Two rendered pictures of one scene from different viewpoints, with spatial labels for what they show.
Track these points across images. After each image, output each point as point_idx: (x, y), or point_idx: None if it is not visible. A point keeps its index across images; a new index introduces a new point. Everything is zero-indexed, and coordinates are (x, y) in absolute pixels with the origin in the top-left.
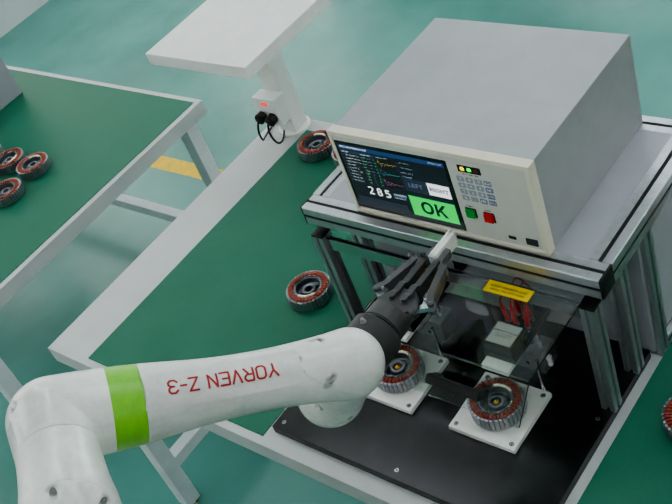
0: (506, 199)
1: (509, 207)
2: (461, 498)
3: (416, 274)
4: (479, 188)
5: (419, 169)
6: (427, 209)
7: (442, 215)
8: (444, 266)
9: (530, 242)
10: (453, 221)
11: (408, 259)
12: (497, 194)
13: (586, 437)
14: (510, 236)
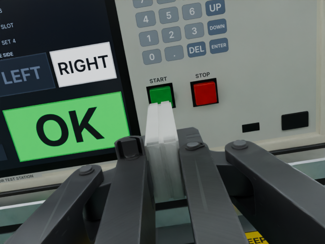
0: (255, 18)
1: (258, 41)
2: None
3: (144, 217)
4: (190, 11)
5: (33, 14)
6: (51, 134)
7: (88, 135)
8: (249, 145)
9: (292, 121)
10: (114, 141)
11: (64, 181)
12: (234, 12)
13: None
14: (246, 126)
